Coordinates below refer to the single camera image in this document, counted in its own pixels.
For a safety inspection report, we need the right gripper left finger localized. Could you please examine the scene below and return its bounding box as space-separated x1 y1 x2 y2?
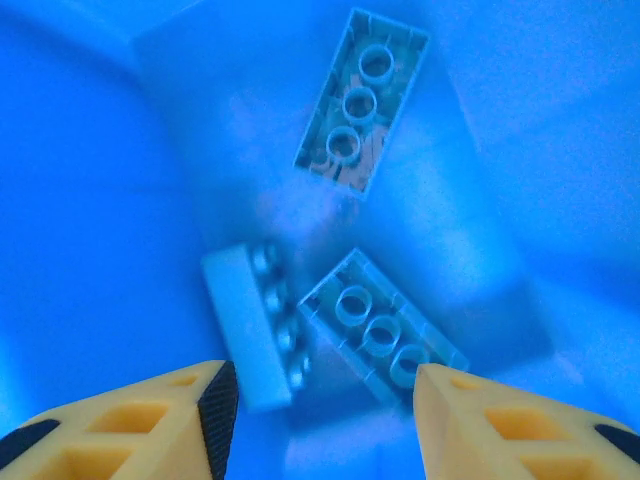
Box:
0 359 240 480

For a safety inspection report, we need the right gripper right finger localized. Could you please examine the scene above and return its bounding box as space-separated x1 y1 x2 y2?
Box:
412 363 640 480

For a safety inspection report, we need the blue lego brick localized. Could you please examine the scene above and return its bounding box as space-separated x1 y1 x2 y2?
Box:
200 243 312 414
292 7 431 201
298 248 471 409

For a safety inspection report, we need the blue two-compartment bin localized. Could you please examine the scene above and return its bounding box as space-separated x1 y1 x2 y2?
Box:
0 0 640 480

